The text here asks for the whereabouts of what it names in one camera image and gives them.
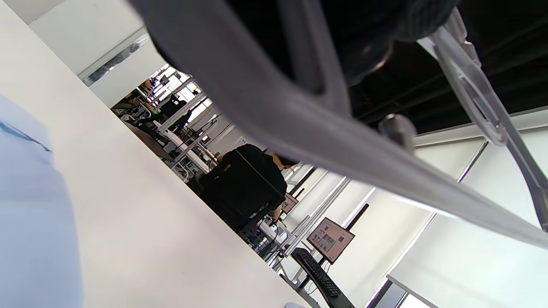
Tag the gray plastic hanger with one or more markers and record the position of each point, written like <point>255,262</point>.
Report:
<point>299,128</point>

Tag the small computer monitor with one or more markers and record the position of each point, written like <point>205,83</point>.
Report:
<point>289,203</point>

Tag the black keyboard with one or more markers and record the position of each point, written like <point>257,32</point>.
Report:
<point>317,269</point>

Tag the black mesh office chair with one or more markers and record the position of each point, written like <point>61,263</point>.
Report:
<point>244,188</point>

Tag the aluminium frame post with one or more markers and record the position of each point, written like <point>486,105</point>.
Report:
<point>326,204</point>

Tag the white desk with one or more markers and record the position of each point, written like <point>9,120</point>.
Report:
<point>188,152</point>

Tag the black desk top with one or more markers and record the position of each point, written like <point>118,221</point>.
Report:
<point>338,301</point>

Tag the light blue long-sleeve shirt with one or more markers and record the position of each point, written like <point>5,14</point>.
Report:
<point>30,214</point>

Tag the person's left hand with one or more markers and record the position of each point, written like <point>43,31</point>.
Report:
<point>368,34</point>

